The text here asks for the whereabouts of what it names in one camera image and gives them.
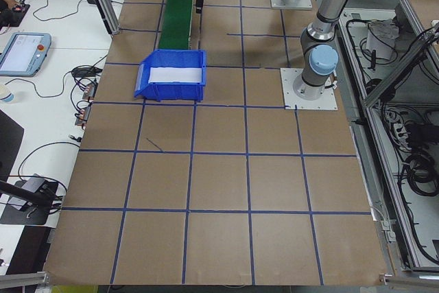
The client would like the small electronics board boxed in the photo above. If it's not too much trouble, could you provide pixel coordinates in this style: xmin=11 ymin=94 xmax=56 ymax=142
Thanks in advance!
xmin=74 ymin=106 xmax=93 ymax=128
xmin=82 ymin=82 xmax=99 ymax=102

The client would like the grey white bag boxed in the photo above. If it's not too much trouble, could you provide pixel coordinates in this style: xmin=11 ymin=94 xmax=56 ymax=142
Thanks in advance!
xmin=365 ymin=18 xmax=401 ymax=60

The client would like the blue-grey teach pendant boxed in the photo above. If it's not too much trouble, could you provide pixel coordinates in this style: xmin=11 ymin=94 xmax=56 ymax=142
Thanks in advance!
xmin=0 ymin=32 xmax=53 ymax=78

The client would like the green conveyor belt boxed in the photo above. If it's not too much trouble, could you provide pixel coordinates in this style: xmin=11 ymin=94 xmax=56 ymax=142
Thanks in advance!
xmin=156 ymin=0 xmax=197 ymax=51

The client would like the white sheet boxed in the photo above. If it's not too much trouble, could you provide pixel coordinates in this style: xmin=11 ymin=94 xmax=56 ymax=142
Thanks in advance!
xmin=148 ymin=66 xmax=203 ymax=84

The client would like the aluminium profile bar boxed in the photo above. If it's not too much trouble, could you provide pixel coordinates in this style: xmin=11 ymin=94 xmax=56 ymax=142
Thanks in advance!
xmin=0 ymin=271 xmax=51 ymax=287
xmin=378 ymin=273 xmax=439 ymax=287

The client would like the white power strip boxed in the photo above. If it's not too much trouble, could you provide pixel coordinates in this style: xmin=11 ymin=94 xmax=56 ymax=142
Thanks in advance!
xmin=390 ymin=119 xmax=407 ymax=139

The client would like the V-shaped metal bar frame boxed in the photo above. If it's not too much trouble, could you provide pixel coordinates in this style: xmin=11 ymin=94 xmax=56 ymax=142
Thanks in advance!
xmin=335 ymin=0 xmax=439 ymax=279

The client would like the blue plastic storage bin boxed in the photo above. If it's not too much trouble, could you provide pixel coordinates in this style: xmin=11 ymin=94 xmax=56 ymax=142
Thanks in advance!
xmin=132 ymin=49 xmax=208 ymax=102

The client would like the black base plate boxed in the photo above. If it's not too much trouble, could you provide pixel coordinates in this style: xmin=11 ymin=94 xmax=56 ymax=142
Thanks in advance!
xmin=0 ymin=179 xmax=59 ymax=227

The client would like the black box with red part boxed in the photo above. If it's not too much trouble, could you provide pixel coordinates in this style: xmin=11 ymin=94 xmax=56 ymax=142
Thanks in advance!
xmin=0 ymin=1 xmax=31 ymax=28

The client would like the black cable coil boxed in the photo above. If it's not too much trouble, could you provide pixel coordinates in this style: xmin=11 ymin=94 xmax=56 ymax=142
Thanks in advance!
xmin=363 ymin=78 xmax=399 ymax=100
xmin=403 ymin=150 xmax=436 ymax=198

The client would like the black cable with plug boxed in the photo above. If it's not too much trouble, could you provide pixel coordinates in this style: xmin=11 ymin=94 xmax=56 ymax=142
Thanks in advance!
xmin=16 ymin=134 xmax=82 ymax=187

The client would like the white paper cup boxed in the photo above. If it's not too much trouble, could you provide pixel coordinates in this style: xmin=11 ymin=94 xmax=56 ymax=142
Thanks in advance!
xmin=0 ymin=83 xmax=16 ymax=104

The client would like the grey box device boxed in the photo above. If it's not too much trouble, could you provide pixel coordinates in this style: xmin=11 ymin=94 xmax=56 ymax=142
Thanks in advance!
xmin=20 ymin=174 xmax=52 ymax=193

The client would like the black flat panel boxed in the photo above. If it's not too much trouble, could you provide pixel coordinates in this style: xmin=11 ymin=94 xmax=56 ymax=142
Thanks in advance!
xmin=0 ymin=109 xmax=25 ymax=186

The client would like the white side desk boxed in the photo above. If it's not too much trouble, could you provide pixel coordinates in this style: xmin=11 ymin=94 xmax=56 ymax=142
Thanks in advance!
xmin=0 ymin=47 xmax=110 ymax=275
xmin=19 ymin=0 xmax=137 ymax=52

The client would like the small black box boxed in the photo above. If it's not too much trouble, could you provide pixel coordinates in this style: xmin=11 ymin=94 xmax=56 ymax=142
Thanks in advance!
xmin=406 ymin=123 xmax=431 ymax=143

